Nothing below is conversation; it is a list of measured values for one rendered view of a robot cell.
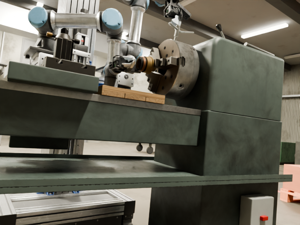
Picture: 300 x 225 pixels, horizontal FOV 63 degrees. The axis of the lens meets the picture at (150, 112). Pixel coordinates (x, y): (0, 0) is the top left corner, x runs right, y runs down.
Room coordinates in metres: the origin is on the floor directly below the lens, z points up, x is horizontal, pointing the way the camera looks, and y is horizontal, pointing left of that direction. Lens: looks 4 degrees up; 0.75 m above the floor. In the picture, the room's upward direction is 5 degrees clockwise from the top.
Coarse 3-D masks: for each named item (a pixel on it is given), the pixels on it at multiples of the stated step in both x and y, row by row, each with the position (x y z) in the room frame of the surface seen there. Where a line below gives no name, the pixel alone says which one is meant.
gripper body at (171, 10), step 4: (168, 0) 1.47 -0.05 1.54; (172, 0) 1.46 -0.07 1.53; (176, 0) 1.46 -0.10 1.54; (168, 4) 1.43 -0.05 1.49; (172, 4) 1.42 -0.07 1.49; (168, 8) 1.43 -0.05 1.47; (172, 8) 1.42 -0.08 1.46; (176, 8) 1.43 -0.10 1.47; (180, 8) 1.44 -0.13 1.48; (164, 12) 1.46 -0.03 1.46; (168, 12) 1.42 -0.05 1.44; (172, 12) 1.42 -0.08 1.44; (176, 12) 1.43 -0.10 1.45; (164, 16) 1.46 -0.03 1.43; (168, 16) 1.45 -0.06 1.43; (172, 16) 1.46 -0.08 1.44
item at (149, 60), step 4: (140, 56) 1.24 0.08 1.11; (144, 56) 1.26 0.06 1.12; (136, 60) 1.28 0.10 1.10; (140, 60) 1.28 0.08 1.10; (144, 60) 1.23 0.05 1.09; (148, 60) 1.23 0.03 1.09; (152, 60) 1.25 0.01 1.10; (136, 64) 1.27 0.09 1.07; (140, 64) 1.29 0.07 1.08; (144, 64) 1.23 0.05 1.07; (148, 64) 1.23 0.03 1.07; (152, 64) 1.25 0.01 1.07; (136, 68) 1.27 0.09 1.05; (140, 68) 1.24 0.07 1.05; (144, 68) 1.24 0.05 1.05; (148, 68) 1.24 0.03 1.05; (152, 68) 1.25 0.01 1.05; (144, 72) 1.27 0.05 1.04; (148, 72) 1.27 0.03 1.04
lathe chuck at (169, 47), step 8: (168, 40) 1.30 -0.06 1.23; (160, 48) 1.36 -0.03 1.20; (168, 48) 1.29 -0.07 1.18; (176, 48) 1.22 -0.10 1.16; (184, 48) 1.23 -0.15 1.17; (168, 56) 1.28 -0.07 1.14; (176, 56) 1.22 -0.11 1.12; (184, 56) 1.21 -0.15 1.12; (192, 56) 1.24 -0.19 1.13; (184, 64) 1.21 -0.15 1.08; (192, 64) 1.23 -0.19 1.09; (160, 72) 1.37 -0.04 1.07; (168, 72) 1.27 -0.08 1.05; (176, 72) 1.21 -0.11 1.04; (184, 72) 1.21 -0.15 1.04; (192, 72) 1.23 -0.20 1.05; (168, 80) 1.26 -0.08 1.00; (176, 80) 1.21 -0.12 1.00; (184, 80) 1.23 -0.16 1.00; (160, 88) 1.33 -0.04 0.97; (168, 88) 1.26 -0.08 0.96; (176, 88) 1.25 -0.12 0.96; (184, 88) 1.26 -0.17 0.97; (168, 96) 1.31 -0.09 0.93; (176, 96) 1.32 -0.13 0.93
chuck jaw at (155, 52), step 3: (153, 48) 1.35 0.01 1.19; (156, 48) 1.37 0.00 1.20; (150, 51) 1.38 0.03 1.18; (153, 51) 1.35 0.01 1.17; (156, 51) 1.35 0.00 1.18; (159, 51) 1.37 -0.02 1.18; (150, 54) 1.33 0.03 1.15; (153, 54) 1.32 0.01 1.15; (156, 54) 1.33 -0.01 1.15; (159, 54) 1.35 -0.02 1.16; (153, 57) 1.31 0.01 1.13; (156, 57) 1.32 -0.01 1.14; (159, 57) 1.33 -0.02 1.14
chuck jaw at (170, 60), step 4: (156, 60) 1.23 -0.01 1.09; (160, 60) 1.23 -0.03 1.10; (164, 60) 1.22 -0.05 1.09; (168, 60) 1.21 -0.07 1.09; (172, 60) 1.19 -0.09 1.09; (176, 60) 1.20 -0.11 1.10; (180, 60) 1.20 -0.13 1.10; (156, 64) 1.23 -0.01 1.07; (160, 64) 1.23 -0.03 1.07; (164, 64) 1.22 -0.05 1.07; (168, 64) 1.20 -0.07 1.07; (172, 64) 1.20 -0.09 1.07; (176, 64) 1.20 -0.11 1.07; (180, 64) 1.20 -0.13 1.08; (160, 68) 1.27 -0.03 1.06; (164, 68) 1.27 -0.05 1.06; (168, 68) 1.26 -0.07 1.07
